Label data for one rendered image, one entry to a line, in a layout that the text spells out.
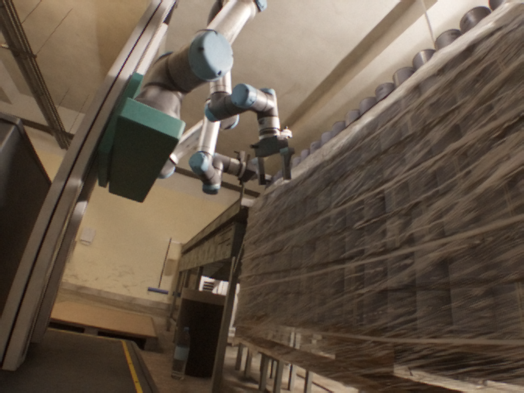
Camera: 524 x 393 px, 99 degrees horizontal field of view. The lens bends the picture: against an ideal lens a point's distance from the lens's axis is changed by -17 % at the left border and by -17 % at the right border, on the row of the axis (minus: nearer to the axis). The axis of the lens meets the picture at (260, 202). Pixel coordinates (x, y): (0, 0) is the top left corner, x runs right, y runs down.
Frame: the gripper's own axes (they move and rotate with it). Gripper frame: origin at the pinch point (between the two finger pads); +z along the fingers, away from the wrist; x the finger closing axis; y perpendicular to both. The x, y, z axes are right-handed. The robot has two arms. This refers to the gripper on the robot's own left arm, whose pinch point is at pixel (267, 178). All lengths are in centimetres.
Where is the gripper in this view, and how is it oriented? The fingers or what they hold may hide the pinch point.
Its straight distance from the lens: 129.7
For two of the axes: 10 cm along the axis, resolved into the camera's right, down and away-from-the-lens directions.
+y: -1.3, 9.1, -3.9
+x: 4.0, -3.1, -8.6
